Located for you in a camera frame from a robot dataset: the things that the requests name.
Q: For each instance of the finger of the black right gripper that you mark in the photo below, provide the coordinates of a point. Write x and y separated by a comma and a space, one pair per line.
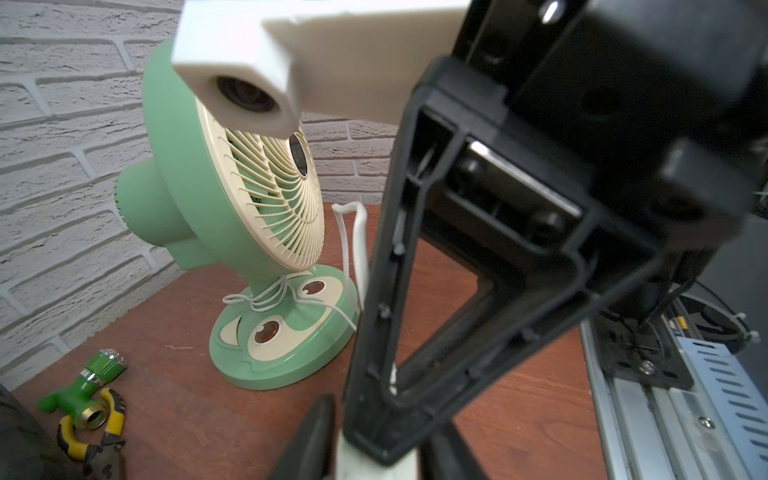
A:
490, 246

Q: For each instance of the green desk fan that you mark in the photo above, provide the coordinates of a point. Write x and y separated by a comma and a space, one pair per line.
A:
212, 195

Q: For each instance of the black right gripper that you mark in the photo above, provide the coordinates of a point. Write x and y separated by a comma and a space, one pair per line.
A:
656, 103

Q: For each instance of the aluminium front rail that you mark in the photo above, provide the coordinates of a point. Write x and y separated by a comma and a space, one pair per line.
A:
673, 401

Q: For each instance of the green hose nozzle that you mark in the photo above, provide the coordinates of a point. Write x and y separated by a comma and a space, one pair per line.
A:
77, 398

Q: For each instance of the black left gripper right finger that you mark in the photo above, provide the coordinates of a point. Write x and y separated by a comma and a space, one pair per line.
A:
446, 456

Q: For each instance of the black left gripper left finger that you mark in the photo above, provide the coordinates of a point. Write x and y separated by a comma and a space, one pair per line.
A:
308, 454

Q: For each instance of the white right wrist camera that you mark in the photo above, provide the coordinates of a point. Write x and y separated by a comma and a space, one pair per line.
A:
259, 66

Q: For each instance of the black tool case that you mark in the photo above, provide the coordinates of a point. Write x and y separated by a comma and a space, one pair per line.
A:
27, 451

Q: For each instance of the white fan plug with cord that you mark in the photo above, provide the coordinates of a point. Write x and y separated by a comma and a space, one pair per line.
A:
351, 219

